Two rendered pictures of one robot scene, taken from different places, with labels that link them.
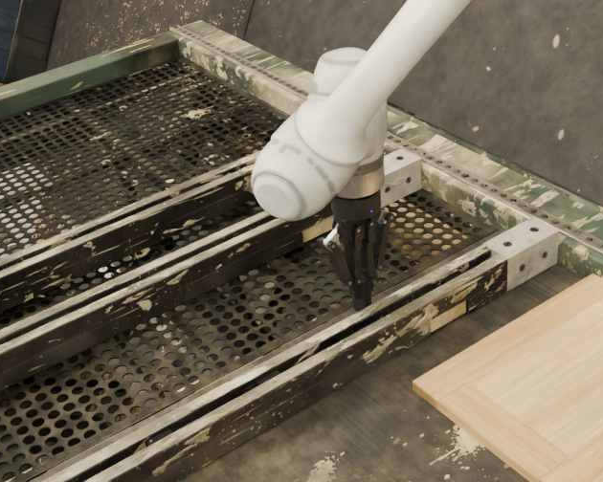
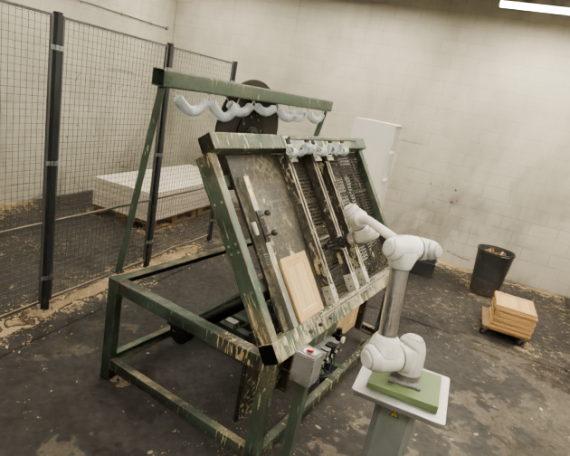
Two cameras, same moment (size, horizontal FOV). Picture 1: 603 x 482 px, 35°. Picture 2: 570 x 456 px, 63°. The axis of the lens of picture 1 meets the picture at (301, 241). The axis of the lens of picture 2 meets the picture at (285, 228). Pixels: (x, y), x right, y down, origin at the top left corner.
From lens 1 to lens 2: 2.05 m
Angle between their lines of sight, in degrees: 29
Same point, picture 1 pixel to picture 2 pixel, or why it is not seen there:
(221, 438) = (298, 206)
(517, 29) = not seen: hidden behind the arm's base
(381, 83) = (369, 221)
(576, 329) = (311, 292)
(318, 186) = (349, 213)
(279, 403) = (303, 221)
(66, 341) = (318, 191)
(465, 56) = not seen: hidden behind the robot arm
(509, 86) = not seen: hidden behind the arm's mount
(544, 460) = (288, 261)
